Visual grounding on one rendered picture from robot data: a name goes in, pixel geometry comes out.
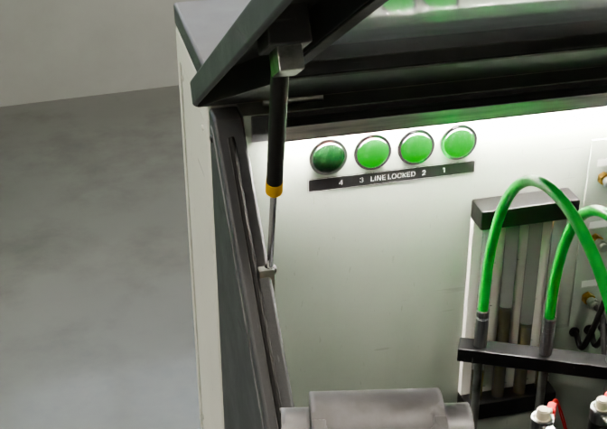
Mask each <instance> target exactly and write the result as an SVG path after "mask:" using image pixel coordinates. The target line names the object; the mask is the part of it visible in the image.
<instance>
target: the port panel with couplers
mask: <svg viewBox="0 0 607 429"><path fill-rule="evenodd" d="M594 204H595V205H602V206H604V207H606V208H607V137H606V138H598V139H592V140H591V147H590V153H589V161H588V168H587V175H586V183H585V190H584V204H583V208H584V207H586V206H588V205H594ZM584 223H585V225H586V227H587V228H588V229H589V231H590V233H591V235H592V237H593V240H594V242H595V245H596V246H597V248H598V250H599V253H600V255H601V257H602V261H603V263H604V265H605V268H606V270H607V221H606V220H605V219H602V218H600V217H596V216H592V217H590V218H588V219H586V220H585V221H584ZM601 301H602V297H601V294H600V290H599V287H598V285H597V283H596V280H595V277H594V274H593V270H592V269H591V266H590V263H589V261H588V259H587V256H586V254H585V253H584V249H583V247H582V245H581V243H580V241H579V239H578V247H577V254H576V261H575V269H574V281H573V289H572V296H571V303H570V311H569V318H568V326H575V325H580V324H586V323H592V322H593V319H594V317H595V315H596V313H597V311H595V310H594V308H593V307H594V306H595V305H597V304H598V305H599V306H600V303H601Z"/></svg>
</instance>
